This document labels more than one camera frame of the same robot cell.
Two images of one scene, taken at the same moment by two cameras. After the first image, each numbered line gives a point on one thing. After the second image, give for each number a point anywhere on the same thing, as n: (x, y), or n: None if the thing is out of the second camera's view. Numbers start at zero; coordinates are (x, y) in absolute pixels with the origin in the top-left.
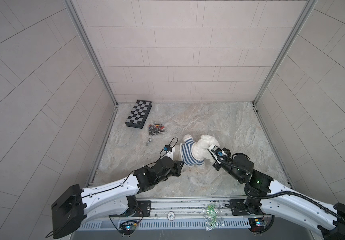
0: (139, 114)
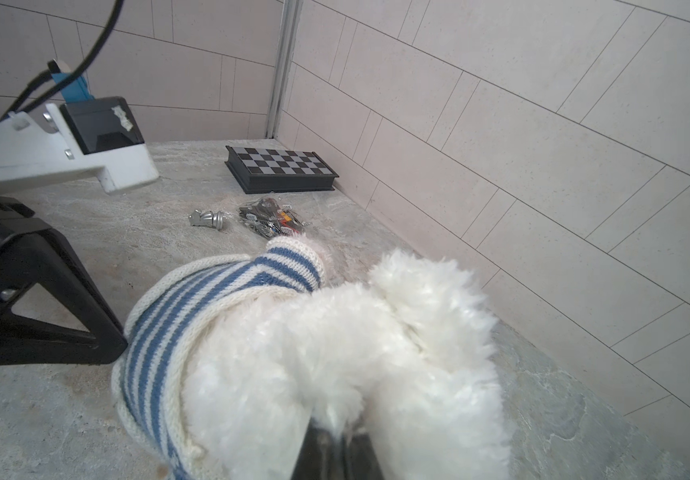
0: (261, 171)
